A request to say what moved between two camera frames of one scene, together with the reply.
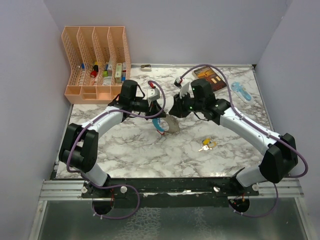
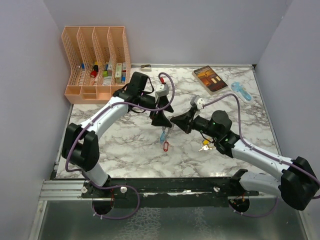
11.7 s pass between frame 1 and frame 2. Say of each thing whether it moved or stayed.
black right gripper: moved
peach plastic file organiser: stayed
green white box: stayed
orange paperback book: stayed
